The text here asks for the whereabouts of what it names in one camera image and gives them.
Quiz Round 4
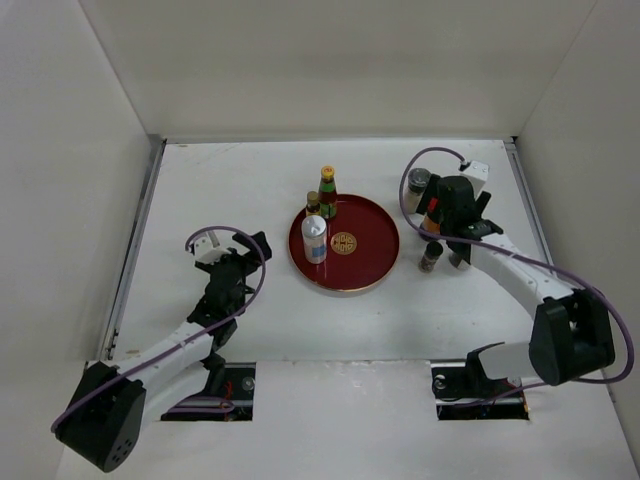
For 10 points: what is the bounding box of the red lid sauce jar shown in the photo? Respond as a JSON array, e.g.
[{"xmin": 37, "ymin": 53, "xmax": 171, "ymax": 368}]
[{"xmin": 416, "ymin": 196, "xmax": 440, "ymax": 239}]

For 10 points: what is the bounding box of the tall silver lid jar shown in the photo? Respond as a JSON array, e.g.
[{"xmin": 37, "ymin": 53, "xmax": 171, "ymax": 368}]
[{"xmin": 301, "ymin": 215, "xmax": 327, "ymax": 265}]

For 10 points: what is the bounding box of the grey lid spice shaker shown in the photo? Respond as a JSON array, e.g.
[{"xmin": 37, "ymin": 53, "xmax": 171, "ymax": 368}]
[{"xmin": 403, "ymin": 168, "xmax": 431, "ymax": 214}]

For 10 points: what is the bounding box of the small yellow label bottle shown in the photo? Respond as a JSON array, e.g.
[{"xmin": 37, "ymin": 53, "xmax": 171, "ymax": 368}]
[{"xmin": 305, "ymin": 191, "xmax": 321, "ymax": 216}]

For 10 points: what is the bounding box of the green label sauce bottle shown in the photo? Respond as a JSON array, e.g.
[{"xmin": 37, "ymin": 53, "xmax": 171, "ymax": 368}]
[{"xmin": 318, "ymin": 165, "xmax": 337, "ymax": 219}]

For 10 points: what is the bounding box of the silver lid pepper jar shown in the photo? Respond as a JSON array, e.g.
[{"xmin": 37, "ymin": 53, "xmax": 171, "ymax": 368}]
[{"xmin": 449, "ymin": 252, "xmax": 470, "ymax": 271}]

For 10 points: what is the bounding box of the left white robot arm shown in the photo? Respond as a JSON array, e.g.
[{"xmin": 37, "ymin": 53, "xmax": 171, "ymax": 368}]
[{"xmin": 51, "ymin": 226, "xmax": 272, "ymax": 473}]

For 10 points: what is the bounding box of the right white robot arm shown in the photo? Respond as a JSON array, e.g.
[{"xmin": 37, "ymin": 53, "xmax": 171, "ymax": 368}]
[{"xmin": 427, "ymin": 176, "xmax": 615, "ymax": 396}]

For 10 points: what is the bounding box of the small dark spice jar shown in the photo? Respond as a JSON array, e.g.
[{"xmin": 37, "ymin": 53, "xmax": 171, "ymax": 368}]
[{"xmin": 418, "ymin": 241, "xmax": 444, "ymax": 273}]

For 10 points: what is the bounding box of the red round tray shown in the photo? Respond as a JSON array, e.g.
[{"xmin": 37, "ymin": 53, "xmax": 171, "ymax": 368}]
[{"xmin": 288, "ymin": 194, "xmax": 400, "ymax": 292}]

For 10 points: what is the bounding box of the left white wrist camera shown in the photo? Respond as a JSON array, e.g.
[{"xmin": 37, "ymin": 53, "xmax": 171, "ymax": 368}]
[{"xmin": 192, "ymin": 232, "xmax": 231, "ymax": 265}]

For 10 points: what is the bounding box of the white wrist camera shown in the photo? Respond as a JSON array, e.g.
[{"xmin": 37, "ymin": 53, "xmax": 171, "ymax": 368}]
[
  {"xmin": 192, "ymin": 232, "xmax": 231, "ymax": 265},
  {"xmin": 459, "ymin": 160, "xmax": 490, "ymax": 197}
]

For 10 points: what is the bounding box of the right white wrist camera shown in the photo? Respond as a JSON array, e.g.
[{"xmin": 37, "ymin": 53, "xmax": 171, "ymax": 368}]
[{"xmin": 459, "ymin": 160, "xmax": 490, "ymax": 197}]

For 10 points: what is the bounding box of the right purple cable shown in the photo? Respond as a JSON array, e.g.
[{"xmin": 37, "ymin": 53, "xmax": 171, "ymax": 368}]
[{"xmin": 398, "ymin": 146, "xmax": 632, "ymax": 401}]

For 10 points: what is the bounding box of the purple cable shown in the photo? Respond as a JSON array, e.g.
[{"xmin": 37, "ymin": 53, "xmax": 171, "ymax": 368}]
[
  {"xmin": 398, "ymin": 146, "xmax": 632, "ymax": 401},
  {"xmin": 50, "ymin": 226, "xmax": 267, "ymax": 434}
]

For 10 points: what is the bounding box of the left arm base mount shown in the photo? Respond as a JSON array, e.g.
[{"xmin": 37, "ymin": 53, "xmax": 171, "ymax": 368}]
[{"xmin": 160, "ymin": 354, "xmax": 257, "ymax": 422}]

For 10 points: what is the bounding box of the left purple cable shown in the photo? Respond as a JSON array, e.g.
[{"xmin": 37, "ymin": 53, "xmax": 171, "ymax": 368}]
[{"xmin": 50, "ymin": 226, "xmax": 267, "ymax": 434}]

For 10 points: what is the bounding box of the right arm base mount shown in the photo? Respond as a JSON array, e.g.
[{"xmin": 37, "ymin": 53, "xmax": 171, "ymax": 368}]
[{"xmin": 431, "ymin": 363, "xmax": 529, "ymax": 421}]

